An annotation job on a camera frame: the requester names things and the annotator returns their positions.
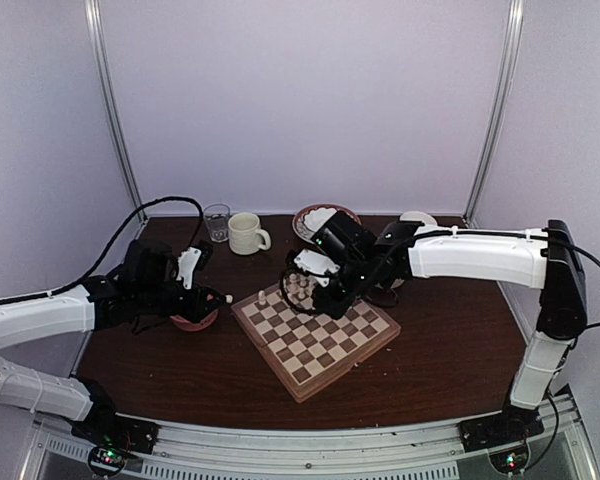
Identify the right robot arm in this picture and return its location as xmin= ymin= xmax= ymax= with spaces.
xmin=295 ymin=212 xmax=587 ymax=442

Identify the right aluminium frame post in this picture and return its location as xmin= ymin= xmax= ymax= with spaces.
xmin=463 ymin=0 xmax=525 ymax=226

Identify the wooden chess board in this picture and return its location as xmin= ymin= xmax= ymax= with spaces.
xmin=231 ymin=285 xmax=401 ymax=403

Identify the pink cat-ear bowl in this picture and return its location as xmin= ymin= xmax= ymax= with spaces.
xmin=171 ymin=311 xmax=218 ymax=332

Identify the cream ribbed mug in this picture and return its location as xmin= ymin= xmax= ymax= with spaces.
xmin=228 ymin=212 xmax=272 ymax=256

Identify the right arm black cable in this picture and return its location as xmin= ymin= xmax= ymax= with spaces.
xmin=277 ymin=264 xmax=401 ymax=316

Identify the white queen chess piece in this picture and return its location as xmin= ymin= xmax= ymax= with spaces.
xmin=288 ymin=273 xmax=298 ymax=294

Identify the aluminium front rail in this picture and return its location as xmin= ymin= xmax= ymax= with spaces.
xmin=15 ymin=394 xmax=600 ymax=479

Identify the white scalloped bowl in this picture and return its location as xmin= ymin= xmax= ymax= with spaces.
xmin=303 ymin=207 xmax=337 ymax=232

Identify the left aluminium frame post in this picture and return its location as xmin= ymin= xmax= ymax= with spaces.
xmin=84 ymin=0 xmax=142 ymax=207

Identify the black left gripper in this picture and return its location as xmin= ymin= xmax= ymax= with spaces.
xmin=136 ymin=280 xmax=225 ymax=324

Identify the small white floral bowl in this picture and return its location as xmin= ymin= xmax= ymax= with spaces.
xmin=399 ymin=211 xmax=438 ymax=226

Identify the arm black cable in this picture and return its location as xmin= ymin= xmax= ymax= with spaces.
xmin=44 ymin=195 xmax=205 ymax=301
xmin=277 ymin=264 xmax=401 ymax=316

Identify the patterned ceramic plate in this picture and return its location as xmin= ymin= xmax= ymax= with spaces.
xmin=292 ymin=204 xmax=362 ymax=244

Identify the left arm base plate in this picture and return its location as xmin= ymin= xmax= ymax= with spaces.
xmin=69 ymin=411 xmax=159 ymax=454

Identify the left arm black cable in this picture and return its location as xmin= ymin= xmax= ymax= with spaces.
xmin=44 ymin=195 xmax=205 ymax=301

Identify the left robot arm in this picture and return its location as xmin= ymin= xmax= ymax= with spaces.
xmin=0 ymin=240 xmax=232 ymax=444

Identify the aluminium frame post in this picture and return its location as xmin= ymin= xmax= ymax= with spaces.
xmin=84 ymin=0 xmax=142 ymax=207
xmin=463 ymin=0 xmax=525 ymax=226

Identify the clear drinking glass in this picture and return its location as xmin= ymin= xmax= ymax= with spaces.
xmin=203 ymin=203 xmax=231 ymax=243

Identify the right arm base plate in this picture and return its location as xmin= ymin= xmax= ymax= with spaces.
xmin=458 ymin=411 xmax=545 ymax=452

